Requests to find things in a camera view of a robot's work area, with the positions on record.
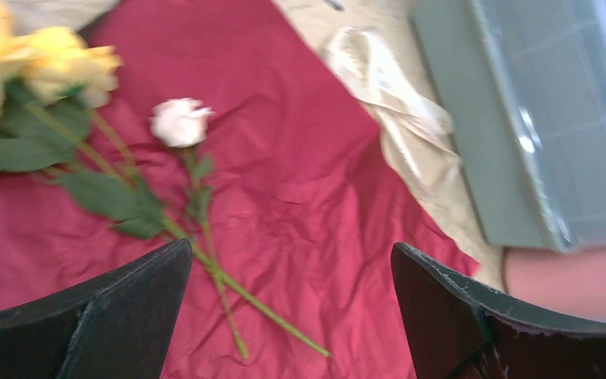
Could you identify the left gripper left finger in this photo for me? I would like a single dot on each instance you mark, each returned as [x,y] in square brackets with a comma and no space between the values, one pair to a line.
[116,325]

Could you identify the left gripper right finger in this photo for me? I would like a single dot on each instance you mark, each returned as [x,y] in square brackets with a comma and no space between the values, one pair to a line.
[457,327]

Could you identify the cream ribbon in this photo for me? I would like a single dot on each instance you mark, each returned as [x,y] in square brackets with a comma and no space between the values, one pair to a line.
[414,128]

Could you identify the small white rose stem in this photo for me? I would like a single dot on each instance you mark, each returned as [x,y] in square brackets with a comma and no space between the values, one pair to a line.
[181,124]

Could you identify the flower bouquet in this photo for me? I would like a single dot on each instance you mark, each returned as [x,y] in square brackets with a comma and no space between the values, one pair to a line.
[304,213]

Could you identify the yellow rose stem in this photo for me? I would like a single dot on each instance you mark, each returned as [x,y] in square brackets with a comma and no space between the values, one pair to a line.
[52,85]

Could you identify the pink cylindrical vase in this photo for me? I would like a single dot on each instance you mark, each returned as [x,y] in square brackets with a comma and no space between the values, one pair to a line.
[573,284]

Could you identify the clear plastic storage box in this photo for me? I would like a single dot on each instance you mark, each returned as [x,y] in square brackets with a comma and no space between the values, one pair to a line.
[525,84]

